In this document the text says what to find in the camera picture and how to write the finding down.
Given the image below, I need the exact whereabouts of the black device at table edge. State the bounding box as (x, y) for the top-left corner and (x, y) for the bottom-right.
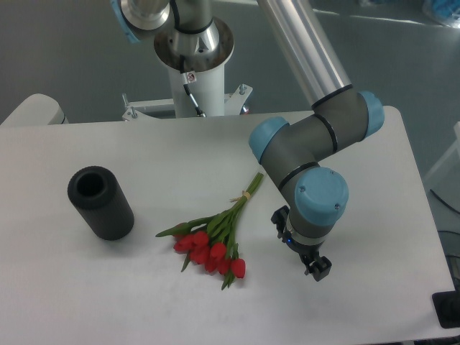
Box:
(432, 291), (459, 329)

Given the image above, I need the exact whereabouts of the white metal base frame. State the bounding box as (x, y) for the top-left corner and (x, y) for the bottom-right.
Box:
(121, 83), (254, 122)

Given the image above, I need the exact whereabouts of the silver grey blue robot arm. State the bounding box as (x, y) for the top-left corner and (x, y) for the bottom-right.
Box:
(111, 1), (385, 280)

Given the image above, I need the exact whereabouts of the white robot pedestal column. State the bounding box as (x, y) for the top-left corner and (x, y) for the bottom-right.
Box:
(154, 17), (234, 118)

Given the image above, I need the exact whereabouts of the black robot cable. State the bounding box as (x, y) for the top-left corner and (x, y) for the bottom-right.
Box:
(168, 0), (208, 118)

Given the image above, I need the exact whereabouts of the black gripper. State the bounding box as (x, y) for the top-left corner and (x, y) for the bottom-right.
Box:
(270, 206), (331, 282)

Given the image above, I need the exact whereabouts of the black ribbed cylindrical vase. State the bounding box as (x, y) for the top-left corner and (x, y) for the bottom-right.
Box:
(67, 166), (134, 241)

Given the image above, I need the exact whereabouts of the white rounded object left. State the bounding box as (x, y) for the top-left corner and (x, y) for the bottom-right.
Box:
(1, 93), (69, 128)

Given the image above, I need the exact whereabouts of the red tulip bouquet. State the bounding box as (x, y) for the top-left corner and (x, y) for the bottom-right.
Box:
(156, 172), (265, 290)

